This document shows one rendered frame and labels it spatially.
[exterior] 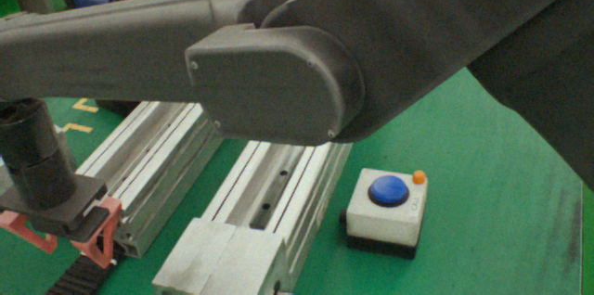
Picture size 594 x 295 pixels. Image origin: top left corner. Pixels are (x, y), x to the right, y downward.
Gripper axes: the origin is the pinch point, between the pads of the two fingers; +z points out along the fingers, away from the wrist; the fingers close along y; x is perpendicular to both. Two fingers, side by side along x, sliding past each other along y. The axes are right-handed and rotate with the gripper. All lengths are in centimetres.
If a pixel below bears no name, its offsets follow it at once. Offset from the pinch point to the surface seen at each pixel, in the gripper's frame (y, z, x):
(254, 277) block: -23.1, -5.0, 1.4
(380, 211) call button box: -31.6, -1.5, -13.2
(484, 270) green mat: -43.8, 4.5, -12.7
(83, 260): 1.4, 3.5, -1.4
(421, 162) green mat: -34.1, 4.5, -30.0
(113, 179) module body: 2.3, -0.7, -11.5
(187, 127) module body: -4.8, -3.8, -20.2
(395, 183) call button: -32.7, -2.9, -16.7
